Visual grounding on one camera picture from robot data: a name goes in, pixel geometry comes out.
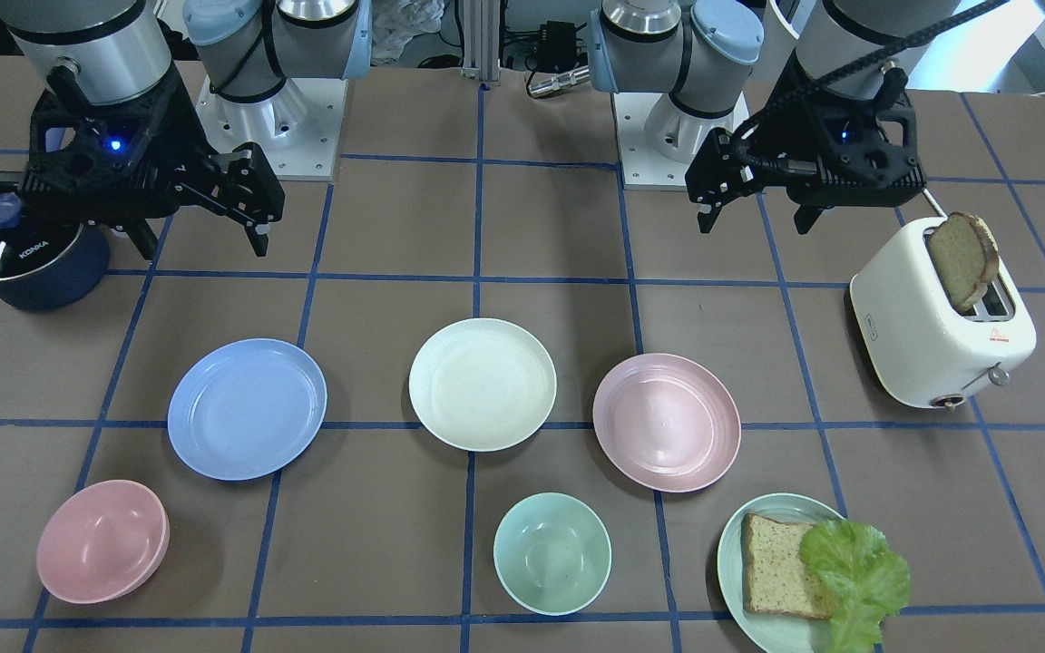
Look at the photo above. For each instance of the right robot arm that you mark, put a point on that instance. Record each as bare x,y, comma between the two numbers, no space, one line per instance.
249,48

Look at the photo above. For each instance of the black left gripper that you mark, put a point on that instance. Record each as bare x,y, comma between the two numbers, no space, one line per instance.
771,130

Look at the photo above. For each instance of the dark blue saucepan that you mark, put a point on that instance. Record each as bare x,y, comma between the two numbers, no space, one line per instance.
71,276

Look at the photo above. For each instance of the white toaster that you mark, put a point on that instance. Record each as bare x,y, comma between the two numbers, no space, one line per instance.
923,352

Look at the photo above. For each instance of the cream white plate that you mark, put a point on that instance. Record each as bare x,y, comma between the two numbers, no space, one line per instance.
482,385

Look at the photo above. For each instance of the pink plate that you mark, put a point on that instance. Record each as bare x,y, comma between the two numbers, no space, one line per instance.
667,422

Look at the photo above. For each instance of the green plate with food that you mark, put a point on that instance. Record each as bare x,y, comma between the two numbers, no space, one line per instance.
772,633

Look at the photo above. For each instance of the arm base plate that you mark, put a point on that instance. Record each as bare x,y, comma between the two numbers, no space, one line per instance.
298,129
657,141

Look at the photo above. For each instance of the bread slice on plate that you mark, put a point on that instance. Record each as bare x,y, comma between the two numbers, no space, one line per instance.
776,580

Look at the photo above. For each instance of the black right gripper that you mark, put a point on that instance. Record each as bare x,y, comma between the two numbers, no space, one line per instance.
180,136

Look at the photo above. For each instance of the toast slice in toaster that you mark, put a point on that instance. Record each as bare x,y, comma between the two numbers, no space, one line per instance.
965,257

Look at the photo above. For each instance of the glass pot lid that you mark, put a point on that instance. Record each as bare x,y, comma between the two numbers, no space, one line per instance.
29,243

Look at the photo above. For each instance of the pink bowl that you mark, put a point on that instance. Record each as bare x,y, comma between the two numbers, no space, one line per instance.
104,542

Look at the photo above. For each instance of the mint green bowl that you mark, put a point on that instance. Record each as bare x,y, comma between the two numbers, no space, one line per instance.
552,554

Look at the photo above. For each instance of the blue plate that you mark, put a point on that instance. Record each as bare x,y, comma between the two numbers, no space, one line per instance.
247,409

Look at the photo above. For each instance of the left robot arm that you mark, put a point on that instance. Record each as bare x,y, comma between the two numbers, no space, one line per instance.
702,56

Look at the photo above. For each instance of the green lettuce leaf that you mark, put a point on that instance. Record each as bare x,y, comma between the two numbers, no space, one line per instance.
868,579

